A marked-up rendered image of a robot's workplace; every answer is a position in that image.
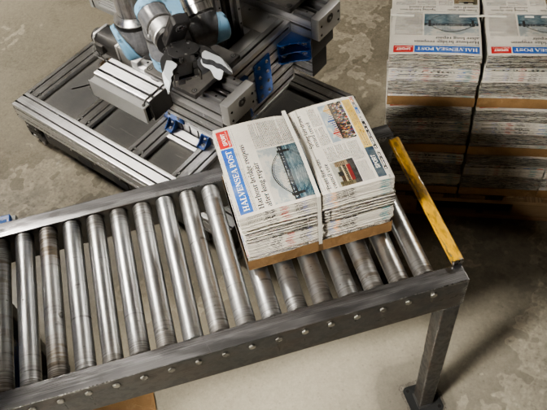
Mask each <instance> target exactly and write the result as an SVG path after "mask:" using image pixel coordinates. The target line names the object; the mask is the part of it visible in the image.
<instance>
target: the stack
mask: <svg viewBox="0 0 547 410"><path fill-rule="evenodd" d="M476 87H477V95H478V98H522V99H545V100H547V0H392V9H391V15H390V38H389V51H388V60H387V88H386V114H385V119H386V121H385V122H384V125H385V124H387V125H388V127H389V129H390V130H391V132H392V134H393V137H399V139H400V140H401V142H402V143H414V144H443V145H463V146H465V145H466V139H467V149H468V146H487V147H513V148H531V149H547V109H530V108H501V107H476V106H475V105H474V107H440V106H414V105H390V104H387V96H424V97H451V98H475V92H476ZM407 152H408V154H409V157H410V159H411V161H412V162H413V164H414V167H415V168H416V170H417V172H418V174H419V176H420V177H421V179H422V182H423V184H424V185H441V186H453V187H457V184H458V182H459V187H475V188H495V189H512V190H537V189H538V190H546V191H547V157H533V156H513V155H473V154H467V153H466V152H467V151H466V152H465V153H445V152H421V151H407ZM389 165H390V168H391V170H392V172H393V174H394V176H395V183H401V184H409V181H408V179H407V177H406V175H405V173H404V171H403V170H402V168H401V166H400V164H399V162H398V160H397V158H396V156H395V154H394V152H393V151H392V162H391V163H390V164H389ZM428 193H429V195H430V196H431V198H432V200H437V201H452V202H468V203H497V204H510V209H509V211H505V210H490V209H475V208H460V207H436V208H437V209H438V211H439V213H440V215H441V216H469V217H483V218H497V219H512V220H540V221H547V198H536V197H521V196H502V195H483V194H459V193H456V194H453V193H438V192H428ZM395 194H396V197H397V198H398V200H399V202H400V205H401V206H402V208H403V210H404V212H405V213H412V214H425V212H424V211H423V209H422V206H417V202H418V198H417V196H416V194H415V193H414V192H413V191H410V190H396V192H395Z"/></svg>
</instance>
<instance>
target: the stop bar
mask: <svg viewBox="0 0 547 410"><path fill-rule="evenodd" d="M388 143H389V145H390V147H391V148H392V150H393V152H394V154H395V156H396V158H397V160H398V162H399V164H400V166H401V168H402V170H403V171H404V173H405V175H406V177H407V179H408V181H409V183H410V185H411V187H412V189H413V191H414V193H415V194H416V196H417V198H418V201H419V202H420V204H421V206H422V209H423V211H424V212H425V214H426V215H427V218H428V220H429V221H430V223H431V226H432V228H433V229H434V231H435V234H436V236H437V238H438V239H439V240H440V243H441V245H442V247H443V248H444V251H445V253H446V255H447V256H448V258H449V260H450V262H451V264H452V265H453V266H454V265H458V264H462V263H463V261H464V258H463V256H462V254H461V252H460V251H459V249H458V247H457V244H456V243H455V241H454V238H453V237H452V235H451V233H450V232H449V230H448V228H447V226H446V224H445V223H444V220H443V219H442V217H441V215H440V213H439V211H438V209H437V208H436V206H435V204H434V202H433V200H432V198H431V196H430V195H429V193H428V191H427V188H426V186H425V185H424V184H423V182H422V179H421V177H420V176H419V174H418V172H417V170H416V168H415V167H414V164H413V162H412V161H411V159H410V157H409V154H408V152H407V151H406V150H405V148H404V146H403V144H402V142H401V140H400V139H399V137H392V138H389V140H388Z"/></svg>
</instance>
